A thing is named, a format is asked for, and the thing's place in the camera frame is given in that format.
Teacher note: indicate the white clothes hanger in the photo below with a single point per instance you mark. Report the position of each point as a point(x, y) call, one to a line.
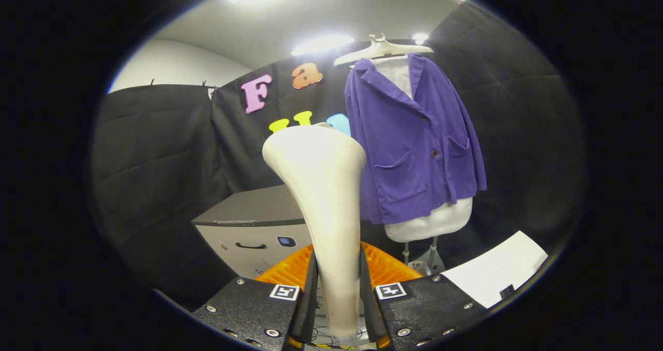
point(383, 49)

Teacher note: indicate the white garment steamer head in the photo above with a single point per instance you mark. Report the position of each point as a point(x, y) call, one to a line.
point(321, 185)

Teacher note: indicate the black backdrop cloth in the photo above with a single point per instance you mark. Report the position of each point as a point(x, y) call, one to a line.
point(155, 159)

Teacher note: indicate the white garment form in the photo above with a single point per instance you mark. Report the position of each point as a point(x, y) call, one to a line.
point(430, 224)

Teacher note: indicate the purple jacket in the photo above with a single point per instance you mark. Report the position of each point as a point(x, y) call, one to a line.
point(409, 144)

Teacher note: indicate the long ceiling light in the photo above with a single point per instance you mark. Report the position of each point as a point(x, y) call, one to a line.
point(322, 44)

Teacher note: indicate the small ceiling light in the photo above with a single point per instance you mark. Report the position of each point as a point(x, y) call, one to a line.
point(420, 38)

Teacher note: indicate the small black object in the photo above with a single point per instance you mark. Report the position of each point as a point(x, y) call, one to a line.
point(507, 291)

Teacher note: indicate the white board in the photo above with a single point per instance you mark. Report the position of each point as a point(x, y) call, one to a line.
point(492, 273)

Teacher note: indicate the metal form stand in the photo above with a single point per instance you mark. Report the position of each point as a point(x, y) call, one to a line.
point(432, 250)

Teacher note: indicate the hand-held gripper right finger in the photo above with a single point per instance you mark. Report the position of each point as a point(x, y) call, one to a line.
point(366, 294)

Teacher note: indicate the grey cabinet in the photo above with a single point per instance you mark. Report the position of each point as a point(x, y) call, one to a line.
point(248, 206)

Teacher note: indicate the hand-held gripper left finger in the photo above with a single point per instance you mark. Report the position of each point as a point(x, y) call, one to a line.
point(311, 294)

